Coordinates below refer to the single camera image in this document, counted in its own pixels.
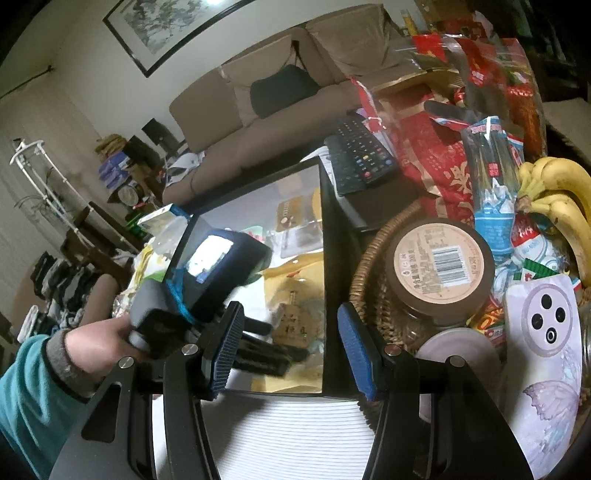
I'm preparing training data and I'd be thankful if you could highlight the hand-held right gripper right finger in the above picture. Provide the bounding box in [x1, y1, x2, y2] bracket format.
[337, 302, 539, 480]

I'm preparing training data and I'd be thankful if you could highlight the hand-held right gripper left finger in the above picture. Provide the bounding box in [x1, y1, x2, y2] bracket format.
[48, 301, 245, 480]

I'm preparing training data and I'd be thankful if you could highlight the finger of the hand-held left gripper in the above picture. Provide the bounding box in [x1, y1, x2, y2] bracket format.
[241, 316, 274, 337]
[233, 332, 311, 377]

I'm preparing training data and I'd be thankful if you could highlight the person's left forearm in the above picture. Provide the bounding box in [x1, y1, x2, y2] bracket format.
[0, 328, 101, 480]

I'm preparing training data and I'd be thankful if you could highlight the person's left hand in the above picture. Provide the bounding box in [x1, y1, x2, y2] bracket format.
[60, 318, 155, 385]

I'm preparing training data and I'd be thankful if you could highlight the yellow white bag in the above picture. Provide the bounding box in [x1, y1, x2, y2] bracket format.
[131, 247, 172, 288]

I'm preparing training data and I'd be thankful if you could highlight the white blue box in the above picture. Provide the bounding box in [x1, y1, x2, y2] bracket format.
[139, 205, 192, 237]

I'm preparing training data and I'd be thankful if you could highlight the wicker basket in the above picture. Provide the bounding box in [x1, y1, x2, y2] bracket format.
[348, 198, 591, 467]

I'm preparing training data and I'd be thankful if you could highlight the round pale lid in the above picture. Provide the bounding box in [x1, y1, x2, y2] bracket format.
[416, 328, 506, 384]

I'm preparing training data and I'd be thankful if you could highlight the white cloth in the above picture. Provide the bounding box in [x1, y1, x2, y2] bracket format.
[164, 152, 205, 186]

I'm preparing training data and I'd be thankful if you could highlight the brown armchair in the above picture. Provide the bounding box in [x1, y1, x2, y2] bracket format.
[69, 272, 122, 326]

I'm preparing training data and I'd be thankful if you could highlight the dark wooden chair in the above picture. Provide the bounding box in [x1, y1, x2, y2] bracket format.
[60, 203, 153, 273]

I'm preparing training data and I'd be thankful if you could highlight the brown lid jar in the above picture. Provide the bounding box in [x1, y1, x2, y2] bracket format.
[385, 218, 496, 330]

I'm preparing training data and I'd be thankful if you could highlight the stack of blue boxes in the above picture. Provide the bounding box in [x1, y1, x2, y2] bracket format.
[98, 154, 130, 190]

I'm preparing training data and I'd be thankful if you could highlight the pile of black white clothes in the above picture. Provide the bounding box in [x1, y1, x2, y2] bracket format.
[30, 251, 116, 324]

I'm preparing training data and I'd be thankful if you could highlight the black speaker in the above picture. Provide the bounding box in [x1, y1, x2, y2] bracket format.
[141, 119, 178, 149]

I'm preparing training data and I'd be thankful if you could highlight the brown sofa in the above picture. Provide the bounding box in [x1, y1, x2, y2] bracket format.
[168, 4, 416, 204]

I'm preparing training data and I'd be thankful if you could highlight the houseplant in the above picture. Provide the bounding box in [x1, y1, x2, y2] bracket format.
[14, 194, 65, 223]

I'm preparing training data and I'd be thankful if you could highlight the white coat stand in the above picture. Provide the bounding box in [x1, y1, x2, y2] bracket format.
[9, 138, 139, 250]

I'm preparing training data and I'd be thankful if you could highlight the pile of wrapped candies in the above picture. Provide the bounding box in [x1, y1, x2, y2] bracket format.
[466, 249, 580, 344]

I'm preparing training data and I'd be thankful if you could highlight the black remote control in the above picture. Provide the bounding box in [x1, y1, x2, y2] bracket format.
[323, 117, 402, 195]

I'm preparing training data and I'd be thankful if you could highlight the black cushion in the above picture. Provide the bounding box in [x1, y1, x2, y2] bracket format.
[250, 65, 321, 118]

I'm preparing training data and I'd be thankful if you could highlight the brown sofa pillow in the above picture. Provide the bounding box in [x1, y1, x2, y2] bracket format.
[305, 4, 407, 70]
[222, 34, 308, 127]

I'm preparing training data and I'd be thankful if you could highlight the framed ink painting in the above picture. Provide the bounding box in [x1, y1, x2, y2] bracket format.
[102, 0, 259, 78]

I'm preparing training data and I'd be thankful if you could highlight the bunch of bananas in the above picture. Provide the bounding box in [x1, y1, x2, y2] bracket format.
[515, 157, 591, 287]

